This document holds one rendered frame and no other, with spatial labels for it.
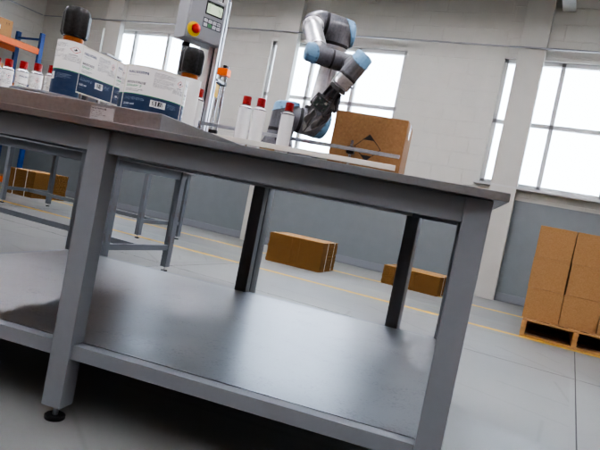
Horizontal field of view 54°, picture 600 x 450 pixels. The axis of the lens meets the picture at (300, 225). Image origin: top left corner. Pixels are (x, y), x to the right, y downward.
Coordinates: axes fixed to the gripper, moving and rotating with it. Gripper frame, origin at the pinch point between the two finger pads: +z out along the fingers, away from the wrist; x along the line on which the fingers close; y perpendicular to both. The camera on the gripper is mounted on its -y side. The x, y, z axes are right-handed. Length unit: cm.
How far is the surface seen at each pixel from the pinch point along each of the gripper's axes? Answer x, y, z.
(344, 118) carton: 3.9, -18.6, -12.9
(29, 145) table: -185, -129, 138
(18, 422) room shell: 17, 87, 105
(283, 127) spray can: -6.6, 3.0, 5.0
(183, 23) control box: -69, 0, 0
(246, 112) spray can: -22.4, 2.1, 10.0
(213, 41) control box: -58, -10, -2
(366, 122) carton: 12.3, -18.6, -17.4
